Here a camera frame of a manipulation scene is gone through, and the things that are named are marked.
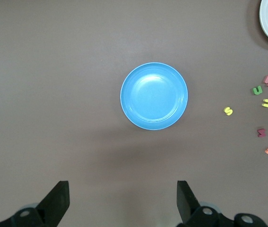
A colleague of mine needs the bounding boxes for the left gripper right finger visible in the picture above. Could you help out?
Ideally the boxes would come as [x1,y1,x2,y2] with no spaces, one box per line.
[177,180,235,227]

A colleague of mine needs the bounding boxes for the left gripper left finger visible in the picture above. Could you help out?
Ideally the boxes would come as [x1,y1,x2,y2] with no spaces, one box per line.
[5,181,70,227]

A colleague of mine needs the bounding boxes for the green foam letter u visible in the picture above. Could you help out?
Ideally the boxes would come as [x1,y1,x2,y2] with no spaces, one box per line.
[251,86,264,96]

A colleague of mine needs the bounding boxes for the brown table cover sheet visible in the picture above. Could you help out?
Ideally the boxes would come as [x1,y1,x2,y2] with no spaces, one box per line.
[0,0,268,227]

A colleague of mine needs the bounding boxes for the blue plate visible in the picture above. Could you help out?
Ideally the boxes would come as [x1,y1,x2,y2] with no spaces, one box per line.
[120,62,189,131]

